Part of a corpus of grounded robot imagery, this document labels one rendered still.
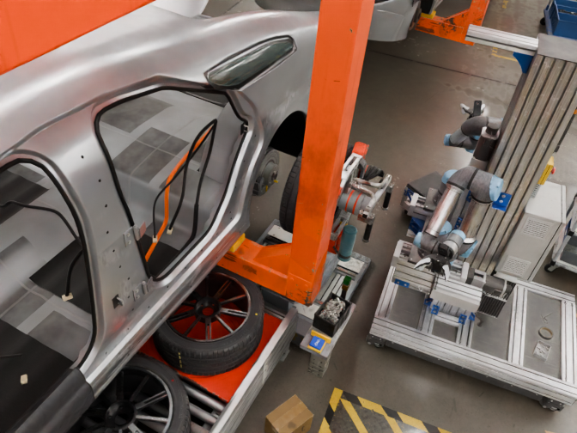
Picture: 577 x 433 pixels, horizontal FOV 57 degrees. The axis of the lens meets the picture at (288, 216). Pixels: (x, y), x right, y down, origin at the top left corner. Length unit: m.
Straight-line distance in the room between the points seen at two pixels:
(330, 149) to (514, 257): 1.36
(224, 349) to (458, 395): 1.54
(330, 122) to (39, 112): 1.12
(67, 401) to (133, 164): 1.45
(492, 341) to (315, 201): 1.68
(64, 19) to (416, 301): 3.18
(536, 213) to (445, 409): 1.33
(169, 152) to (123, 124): 0.42
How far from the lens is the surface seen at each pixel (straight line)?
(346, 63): 2.17
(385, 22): 5.50
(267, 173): 3.39
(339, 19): 2.12
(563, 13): 8.59
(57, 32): 0.90
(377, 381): 3.58
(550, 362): 3.83
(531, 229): 3.12
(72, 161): 1.96
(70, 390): 2.43
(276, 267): 3.08
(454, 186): 2.78
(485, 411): 3.70
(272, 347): 3.13
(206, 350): 2.98
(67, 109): 2.00
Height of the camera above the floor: 3.00
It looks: 43 degrees down
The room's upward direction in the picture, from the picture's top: 6 degrees clockwise
